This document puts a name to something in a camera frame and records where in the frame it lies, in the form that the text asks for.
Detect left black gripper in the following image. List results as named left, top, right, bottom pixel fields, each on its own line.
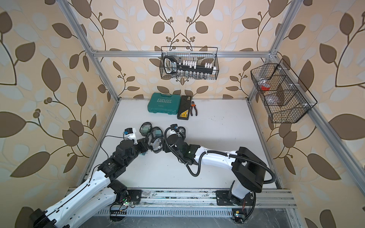
left=122, top=136, right=148, bottom=168

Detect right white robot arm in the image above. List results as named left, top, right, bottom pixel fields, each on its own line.
left=163, top=124, right=277, bottom=205

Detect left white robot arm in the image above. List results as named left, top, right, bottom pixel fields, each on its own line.
left=29, top=139, right=148, bottom=228

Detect black yellow-label case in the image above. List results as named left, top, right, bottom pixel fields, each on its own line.
left=177, top=96, right=192, bottom=120

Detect green plastic tool case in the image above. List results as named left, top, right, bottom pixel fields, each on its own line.
left=147, top=93, right=181, bottom=115

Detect orange black pliers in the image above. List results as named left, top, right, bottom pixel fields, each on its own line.
left=190, top=101, right=198, bottom=116

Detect black socket set holder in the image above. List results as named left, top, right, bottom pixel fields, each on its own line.
left=159, top=55, right=219, bottom=77

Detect red item in basket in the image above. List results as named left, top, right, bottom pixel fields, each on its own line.
left=258, top=79, right=271, bottom=92

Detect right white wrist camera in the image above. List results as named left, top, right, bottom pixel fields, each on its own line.
left=166, top=124, right=180, bottom=136

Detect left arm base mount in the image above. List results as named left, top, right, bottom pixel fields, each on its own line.
left=107, top=180, right=142, bottom=206

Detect aluminium front rail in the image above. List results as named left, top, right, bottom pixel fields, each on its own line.
left=60, top=187, right=297, bottom=209

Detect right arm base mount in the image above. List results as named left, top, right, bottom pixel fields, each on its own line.
left=215, top=190, right=255, bottom=206

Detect back wire basket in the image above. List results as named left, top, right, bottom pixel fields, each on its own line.
left=159, top=46, right=219, bottom=81

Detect wire basket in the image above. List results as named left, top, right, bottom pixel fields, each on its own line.
left=159, top=46, right=219, bottom=81
left=251, top=59, right=317, bottom=124

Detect right wire basket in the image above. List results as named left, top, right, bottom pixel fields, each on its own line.
left=251, top=59, right=317, bottom=124

